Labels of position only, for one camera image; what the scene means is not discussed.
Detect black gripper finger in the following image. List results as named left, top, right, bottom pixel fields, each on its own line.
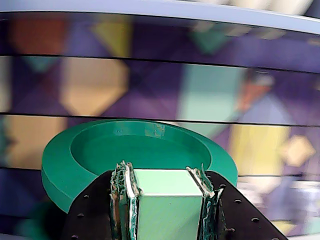
left=186, top=162, right=288, bottom=240
left=59, top=161, right=141, bottom=240

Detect colourful geometric patterned panel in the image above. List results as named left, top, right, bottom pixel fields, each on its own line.
left=0, top=11, right=320, bottom=237

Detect green round plate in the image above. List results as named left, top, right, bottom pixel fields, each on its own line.
left=41, top=119, right=238, bottom=240

